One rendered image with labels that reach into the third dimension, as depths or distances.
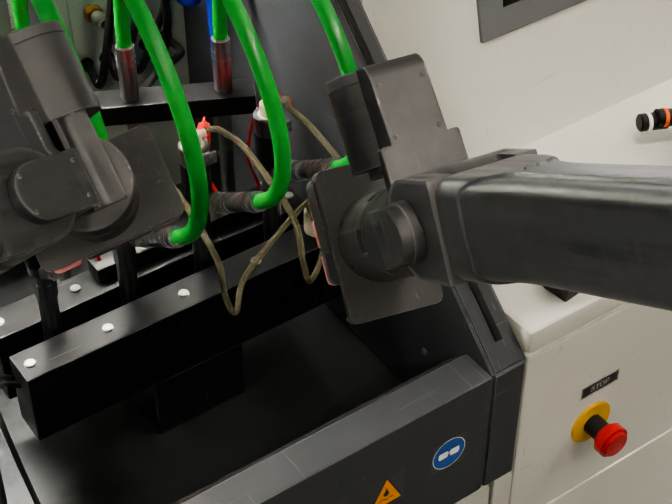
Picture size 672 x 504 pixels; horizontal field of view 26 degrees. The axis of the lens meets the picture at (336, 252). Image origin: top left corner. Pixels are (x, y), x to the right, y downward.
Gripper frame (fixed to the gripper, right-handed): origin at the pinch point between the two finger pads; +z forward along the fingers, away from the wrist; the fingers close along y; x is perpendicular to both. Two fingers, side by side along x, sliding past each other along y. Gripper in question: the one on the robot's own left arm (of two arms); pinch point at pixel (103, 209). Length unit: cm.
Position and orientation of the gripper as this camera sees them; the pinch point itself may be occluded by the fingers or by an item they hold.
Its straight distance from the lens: 106.5
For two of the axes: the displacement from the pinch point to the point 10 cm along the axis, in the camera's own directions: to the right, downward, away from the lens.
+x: 4.1, 9.1, 0.0
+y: -9.0, 4.1, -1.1
